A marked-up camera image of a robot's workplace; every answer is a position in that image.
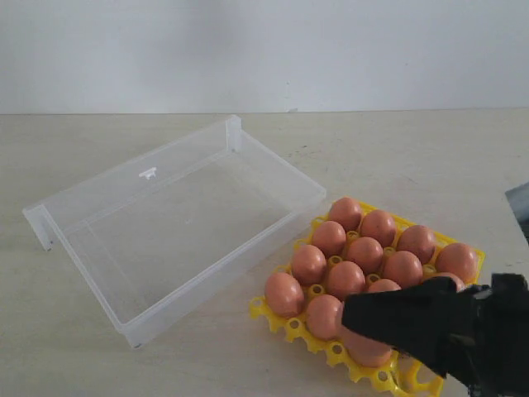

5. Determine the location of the brown egg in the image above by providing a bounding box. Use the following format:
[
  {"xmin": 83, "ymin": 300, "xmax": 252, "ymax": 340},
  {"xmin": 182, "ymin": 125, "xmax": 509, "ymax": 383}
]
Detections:
[
  {"xmin": 311, "ymin": 221, "xmax": 347, "ymax": 257},
  {"xmin": 360, "ymin": 209, "xmax": 397, "ymax": 247},
  {"xmin": 327, "ymin": 197, "xmax": 363, "ymax": 232},
  {"xmin": 290, "ymin": 244, "xmax": 326, "ymax": 286},
  {"xmin": 382, "ymin": 251, "xmax": 423, "ymax": 289},
  {"xmin": 367, "ymin": 279, "xmax": 401, "ymax": 293},
  {"xmin": 326, "ymin": 261, "xmax": 366, "ymax": 300},
  {"xmin": 397, "ymin": 225, "xmax": 436, "ymax": 265},
  {"xmin": 306, "ymin": 294, "xmax": 342, "ymax": 341},
  {"xmin": 431, "ymin": 272, "xmax": 466, "ymax": 292},
  {"xmin": 346, "ymin": 237, "xmax": 384, "ymax": 275},
  {"xmin": 435, "ymin": 242, "xmax": 478, "ymax": 284},
  {"xmin": 342, "ymin": 329, "xmax": 392, "ymax": 367}
]

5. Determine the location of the brown egg front corner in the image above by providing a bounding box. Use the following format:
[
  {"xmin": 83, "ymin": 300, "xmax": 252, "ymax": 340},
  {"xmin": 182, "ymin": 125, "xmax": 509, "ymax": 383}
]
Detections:
[{"xmin": 264, "ymin": 272, "xmax": 305, "ymax": 318}]

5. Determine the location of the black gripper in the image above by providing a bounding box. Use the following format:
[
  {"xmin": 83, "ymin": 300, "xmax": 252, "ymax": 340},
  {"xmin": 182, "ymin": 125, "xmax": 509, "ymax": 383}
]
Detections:
[{"xmin": 341, "ymin": 273, "xmax": 528, "ymax": 396}]

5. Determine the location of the clear plastic storage box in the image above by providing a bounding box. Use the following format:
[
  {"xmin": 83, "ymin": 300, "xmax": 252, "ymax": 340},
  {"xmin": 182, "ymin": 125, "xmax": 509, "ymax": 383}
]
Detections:
[{"xmin": 23, "ymin": 115, "xmax": 326, "ymax": 348}]

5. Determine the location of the brown egg top back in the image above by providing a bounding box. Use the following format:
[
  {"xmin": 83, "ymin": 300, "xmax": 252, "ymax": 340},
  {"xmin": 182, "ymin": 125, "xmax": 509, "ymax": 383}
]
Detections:
[{"xmin": 306, "ymin": 294, "xmax": 342, "ymax": 341}]

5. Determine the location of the yellow plastic egg tray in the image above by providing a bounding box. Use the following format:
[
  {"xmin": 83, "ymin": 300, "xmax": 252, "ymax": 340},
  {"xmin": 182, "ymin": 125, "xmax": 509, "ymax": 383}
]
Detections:
[{"xmin": 250, "ymin": 201, "xmax": 485, "ymax": 396}]

